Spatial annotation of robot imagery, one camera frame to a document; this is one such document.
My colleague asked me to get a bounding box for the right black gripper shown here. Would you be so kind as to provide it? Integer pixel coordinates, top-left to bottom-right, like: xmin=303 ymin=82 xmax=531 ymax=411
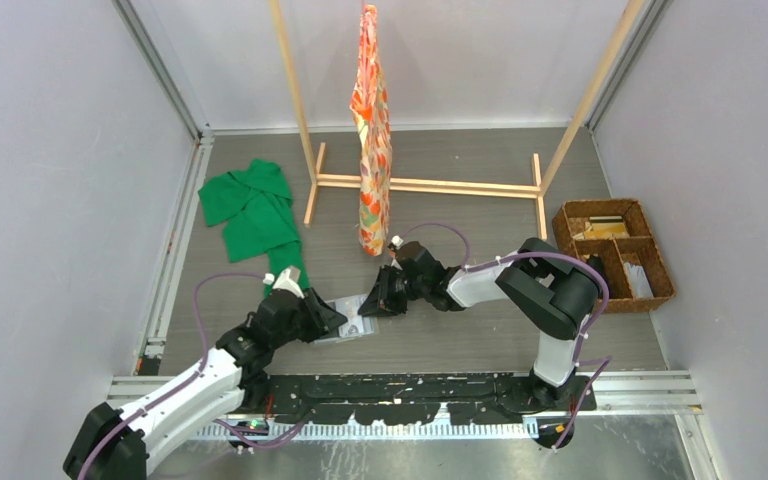
xmin=359 ymin=265 xmax=428 ymax=318

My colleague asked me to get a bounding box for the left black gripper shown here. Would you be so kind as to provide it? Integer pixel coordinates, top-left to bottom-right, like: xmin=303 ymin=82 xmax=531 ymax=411
xmin=271 ymin=289 xmax=345 ymax=349

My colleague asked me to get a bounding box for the white credit card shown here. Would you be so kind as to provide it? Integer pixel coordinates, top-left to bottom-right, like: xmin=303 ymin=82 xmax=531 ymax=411
xmin=334 ymin=298 xmax=379 ymax=340

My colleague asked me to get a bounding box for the grey card holder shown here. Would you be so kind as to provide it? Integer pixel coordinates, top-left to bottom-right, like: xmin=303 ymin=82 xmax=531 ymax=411
xmin=313 ymin=294 xmax=381 ymax=346

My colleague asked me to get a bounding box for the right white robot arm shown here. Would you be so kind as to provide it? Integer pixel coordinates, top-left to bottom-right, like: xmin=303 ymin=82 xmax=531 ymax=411
xmin=357 ymin=238 xmax=610 ymax=411

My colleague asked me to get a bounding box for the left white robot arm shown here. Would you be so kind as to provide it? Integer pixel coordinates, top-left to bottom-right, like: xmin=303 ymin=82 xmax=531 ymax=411
xmin=63 ymin=288 xmax=348 ymax=479

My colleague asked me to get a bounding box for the gold card in basket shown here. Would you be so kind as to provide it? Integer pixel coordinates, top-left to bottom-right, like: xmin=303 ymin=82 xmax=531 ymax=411
xmin=572 ymin=216 xmax=630 ymax=240

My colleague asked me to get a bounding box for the green cloth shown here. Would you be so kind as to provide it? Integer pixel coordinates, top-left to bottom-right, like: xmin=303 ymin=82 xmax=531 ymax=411
xmin=198 ymin=158 xmax=310 ymax=289

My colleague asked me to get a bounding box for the wooden hanging rack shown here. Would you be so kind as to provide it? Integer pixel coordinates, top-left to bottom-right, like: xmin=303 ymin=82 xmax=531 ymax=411
xmin=269 ymin=0 xmax=646 ymax=240

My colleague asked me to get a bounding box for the orange patterned hanging cloth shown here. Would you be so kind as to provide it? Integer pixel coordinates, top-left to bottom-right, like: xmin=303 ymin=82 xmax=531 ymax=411
xmin=349 ymin=2 xmax=393 ymax=256

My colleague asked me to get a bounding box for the black object in basket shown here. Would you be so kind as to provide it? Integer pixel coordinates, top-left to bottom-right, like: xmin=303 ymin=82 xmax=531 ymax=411
xmin=586 ymin=254 xmax=610 ymax=285

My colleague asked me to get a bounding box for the brown wicker basket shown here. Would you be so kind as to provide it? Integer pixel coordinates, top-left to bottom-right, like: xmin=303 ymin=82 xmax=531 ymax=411
xmin=551 ymin=198 xmax=676 ymax=314

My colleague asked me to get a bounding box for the white paper in basket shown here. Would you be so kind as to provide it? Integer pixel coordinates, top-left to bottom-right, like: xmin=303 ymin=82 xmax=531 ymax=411
xmin=623 ymin=262 xmax=654 ymax=299

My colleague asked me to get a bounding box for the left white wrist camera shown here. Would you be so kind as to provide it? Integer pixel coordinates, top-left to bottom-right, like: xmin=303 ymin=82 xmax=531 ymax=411
xmin=263 ymin=266 xmax=304 ymax=298

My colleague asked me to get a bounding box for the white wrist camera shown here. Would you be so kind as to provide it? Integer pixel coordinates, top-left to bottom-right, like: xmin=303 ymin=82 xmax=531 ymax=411
xmin=263 ymin=266 xmax=304 ymax=298
xmin=387 ymin=235 xmax=404 ymax=267

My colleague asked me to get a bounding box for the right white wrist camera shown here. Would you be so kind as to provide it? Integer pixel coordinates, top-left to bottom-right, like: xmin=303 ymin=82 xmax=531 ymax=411
xmin=387 ymin=235 xmax=404 ymax=267

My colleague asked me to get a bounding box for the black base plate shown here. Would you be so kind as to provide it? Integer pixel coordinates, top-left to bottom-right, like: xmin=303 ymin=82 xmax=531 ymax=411
xmin=235 ymin=373 xmax=597 ymax=426

